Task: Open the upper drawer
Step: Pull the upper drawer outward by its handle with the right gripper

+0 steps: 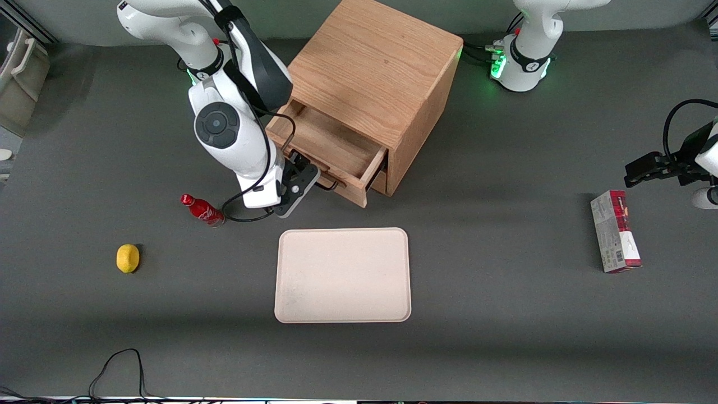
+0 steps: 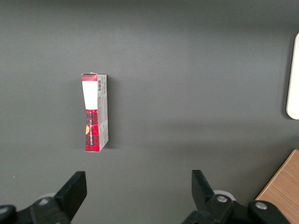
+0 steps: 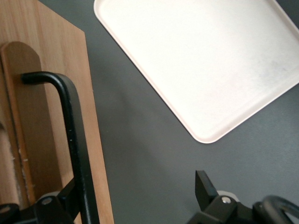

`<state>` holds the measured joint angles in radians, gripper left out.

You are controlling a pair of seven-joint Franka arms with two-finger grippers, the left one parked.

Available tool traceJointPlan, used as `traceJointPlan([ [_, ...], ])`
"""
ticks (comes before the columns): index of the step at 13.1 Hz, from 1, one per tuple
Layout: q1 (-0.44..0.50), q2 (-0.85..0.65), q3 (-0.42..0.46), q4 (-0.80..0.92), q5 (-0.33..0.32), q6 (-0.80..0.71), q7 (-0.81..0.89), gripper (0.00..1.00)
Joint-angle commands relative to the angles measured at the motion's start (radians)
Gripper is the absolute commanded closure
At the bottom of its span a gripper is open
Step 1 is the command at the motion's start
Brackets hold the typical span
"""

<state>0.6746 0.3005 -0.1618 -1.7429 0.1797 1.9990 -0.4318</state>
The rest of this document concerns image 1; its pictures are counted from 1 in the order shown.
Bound grey and red carton box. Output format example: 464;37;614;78
590;190;642;274

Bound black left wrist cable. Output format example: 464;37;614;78
662;99;718;159

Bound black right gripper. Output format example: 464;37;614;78
274;150;321;219

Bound oak wooden drawer cabinet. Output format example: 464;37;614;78
285;0;464;197

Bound black left base cables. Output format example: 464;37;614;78
463;11;525;66

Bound black looped floor cable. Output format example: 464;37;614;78
88;348;151;401

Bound red cola bottle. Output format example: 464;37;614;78
180;194;225;227

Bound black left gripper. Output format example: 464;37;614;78
624;122;716;189

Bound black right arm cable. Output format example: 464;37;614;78
197;0;298;224

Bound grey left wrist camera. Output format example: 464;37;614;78
691;187;718;210

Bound yellow lemon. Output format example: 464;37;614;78
116;244;140;274

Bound beige plastic bin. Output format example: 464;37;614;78
0;25;52;139

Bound beige rectangular tray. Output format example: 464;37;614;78
274;227;412;324

